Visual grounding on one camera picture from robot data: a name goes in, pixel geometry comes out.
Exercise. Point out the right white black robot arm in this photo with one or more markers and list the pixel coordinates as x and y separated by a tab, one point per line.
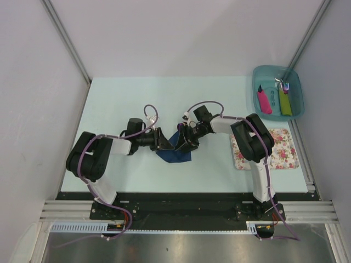
253	139

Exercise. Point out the floral cloth mat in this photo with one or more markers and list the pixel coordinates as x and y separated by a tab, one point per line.
284	155

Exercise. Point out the dark blue paper napkin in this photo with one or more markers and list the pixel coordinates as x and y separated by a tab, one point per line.
173	156

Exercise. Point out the purple spoon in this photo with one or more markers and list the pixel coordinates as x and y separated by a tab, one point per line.
179	126

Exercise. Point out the aluminium rail frame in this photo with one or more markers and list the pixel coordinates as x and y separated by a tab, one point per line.
85	231

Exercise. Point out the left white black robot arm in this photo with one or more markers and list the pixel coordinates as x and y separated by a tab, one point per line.
89	157

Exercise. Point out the green rolled napkin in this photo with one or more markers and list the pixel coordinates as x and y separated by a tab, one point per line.
285	106

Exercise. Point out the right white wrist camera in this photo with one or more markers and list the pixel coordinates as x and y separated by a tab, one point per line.
187	120

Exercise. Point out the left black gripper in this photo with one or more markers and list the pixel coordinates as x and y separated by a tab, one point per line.
159	141

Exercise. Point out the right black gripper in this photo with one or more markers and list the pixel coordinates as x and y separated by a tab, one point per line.
188	144

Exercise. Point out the iridescent fork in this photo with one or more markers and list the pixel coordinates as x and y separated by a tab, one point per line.
285	86

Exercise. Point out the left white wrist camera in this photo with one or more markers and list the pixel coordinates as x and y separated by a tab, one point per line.
151	121

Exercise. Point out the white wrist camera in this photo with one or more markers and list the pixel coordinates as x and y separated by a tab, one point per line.
187	120
151	121

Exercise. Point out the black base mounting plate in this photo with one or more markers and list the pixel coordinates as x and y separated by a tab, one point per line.
189	211

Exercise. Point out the teal plastic bin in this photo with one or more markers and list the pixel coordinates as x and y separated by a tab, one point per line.
270	78

